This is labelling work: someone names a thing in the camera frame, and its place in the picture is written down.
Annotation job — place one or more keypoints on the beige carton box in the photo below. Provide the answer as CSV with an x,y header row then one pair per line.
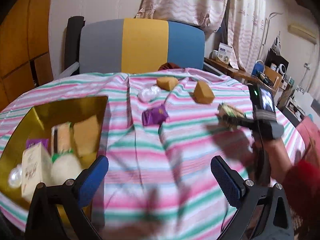
x,y
35,170

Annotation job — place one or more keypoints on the small white jar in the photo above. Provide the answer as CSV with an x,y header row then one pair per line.
x,y
214,54

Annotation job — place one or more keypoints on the wedge yellow sponge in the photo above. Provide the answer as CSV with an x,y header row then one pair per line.
x,y
167,82

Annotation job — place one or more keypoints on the white air conditioner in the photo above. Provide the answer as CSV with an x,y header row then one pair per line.
x,y
301,31

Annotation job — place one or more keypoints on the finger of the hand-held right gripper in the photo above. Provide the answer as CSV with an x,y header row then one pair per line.
x,y
240,122

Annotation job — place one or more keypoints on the blue round-top object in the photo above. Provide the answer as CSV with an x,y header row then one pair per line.
x,y
257,68

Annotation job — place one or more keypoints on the side desk with clutter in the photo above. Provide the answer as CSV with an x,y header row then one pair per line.
x,y
232,71

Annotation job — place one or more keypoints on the pink cloth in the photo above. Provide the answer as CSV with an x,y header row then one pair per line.
x,y
308,135

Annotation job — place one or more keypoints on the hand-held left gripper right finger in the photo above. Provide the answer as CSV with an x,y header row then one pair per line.
x,y
227,180

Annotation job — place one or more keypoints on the brown cloth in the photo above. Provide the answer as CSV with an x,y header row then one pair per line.
x,y
168,66

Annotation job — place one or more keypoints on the grey yellow blue chair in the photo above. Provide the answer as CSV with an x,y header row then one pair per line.
x,y
145,45

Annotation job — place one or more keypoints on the person's right hand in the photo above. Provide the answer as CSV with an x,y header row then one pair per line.
x,y
281,158

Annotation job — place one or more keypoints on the white box blue label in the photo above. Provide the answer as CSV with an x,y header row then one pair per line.
x,y
225,52

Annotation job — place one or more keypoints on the white pipe rack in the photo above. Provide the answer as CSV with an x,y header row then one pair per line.
x,y
265,30

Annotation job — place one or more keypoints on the tall yellow sponge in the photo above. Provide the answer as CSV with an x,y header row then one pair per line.
x,y
203,93

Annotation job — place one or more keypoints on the green label snack packet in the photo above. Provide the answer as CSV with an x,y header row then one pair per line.
x,y
230,110

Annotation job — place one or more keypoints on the cardboard box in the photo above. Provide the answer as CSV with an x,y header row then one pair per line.
x,y
272,76

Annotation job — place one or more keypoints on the gold metal tin box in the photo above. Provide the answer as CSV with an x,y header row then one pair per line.
x,y
42,110

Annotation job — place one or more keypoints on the white plastic bag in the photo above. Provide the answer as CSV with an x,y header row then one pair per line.
x,y
16,176
148,94

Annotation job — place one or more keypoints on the black rolled mat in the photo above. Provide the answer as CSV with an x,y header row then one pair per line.
x,y
73,42

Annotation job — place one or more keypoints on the bundled pink patterned curtain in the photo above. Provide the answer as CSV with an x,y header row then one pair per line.
x,y
185,0

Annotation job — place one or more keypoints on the black box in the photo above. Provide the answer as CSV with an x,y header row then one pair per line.
x,y
272,57

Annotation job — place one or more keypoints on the striped pink green tablecloth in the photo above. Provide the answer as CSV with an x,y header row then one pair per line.
x,y
155,160

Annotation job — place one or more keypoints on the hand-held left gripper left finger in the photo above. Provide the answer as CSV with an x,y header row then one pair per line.
x,y
92,180

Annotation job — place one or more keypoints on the purple snack packet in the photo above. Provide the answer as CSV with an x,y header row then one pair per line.
x,y
37,143
154,116

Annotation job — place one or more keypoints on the wooden wardrobe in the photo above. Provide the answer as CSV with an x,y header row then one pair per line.
x,y
22,37

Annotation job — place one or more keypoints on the hanging pink patterned curtain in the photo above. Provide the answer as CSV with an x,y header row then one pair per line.
x,y
247,25

